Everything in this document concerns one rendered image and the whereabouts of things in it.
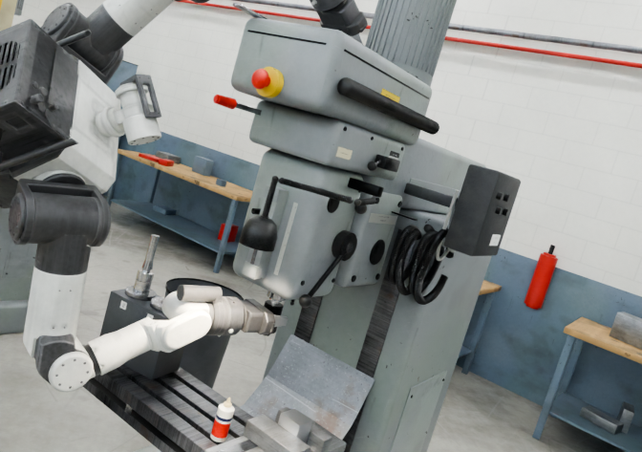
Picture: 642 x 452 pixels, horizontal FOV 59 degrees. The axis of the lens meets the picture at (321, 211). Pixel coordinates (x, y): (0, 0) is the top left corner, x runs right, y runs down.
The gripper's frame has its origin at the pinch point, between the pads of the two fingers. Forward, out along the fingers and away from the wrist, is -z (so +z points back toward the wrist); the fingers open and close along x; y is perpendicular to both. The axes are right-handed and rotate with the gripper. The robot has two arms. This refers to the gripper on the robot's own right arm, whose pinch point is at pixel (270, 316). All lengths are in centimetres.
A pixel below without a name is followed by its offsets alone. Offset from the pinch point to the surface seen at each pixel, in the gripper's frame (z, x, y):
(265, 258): 10.3, -4.8, -16.0
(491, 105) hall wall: -376, 219, -124
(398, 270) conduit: -23.3, -15.2, -19.2
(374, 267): -24.8, -5.8, -16.9
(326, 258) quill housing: -3.6, -9.4, -18.8
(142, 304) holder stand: 13.4, 40.0, 14.0
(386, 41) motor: -15, 4, -74
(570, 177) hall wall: -399, 133, -78
